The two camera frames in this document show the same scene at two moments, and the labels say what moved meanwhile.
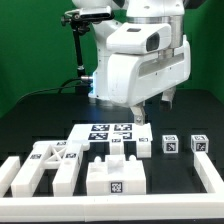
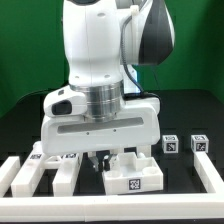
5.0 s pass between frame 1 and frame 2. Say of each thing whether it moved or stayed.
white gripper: moved
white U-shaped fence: stayed
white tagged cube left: stayed
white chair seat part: moved
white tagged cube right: stayed
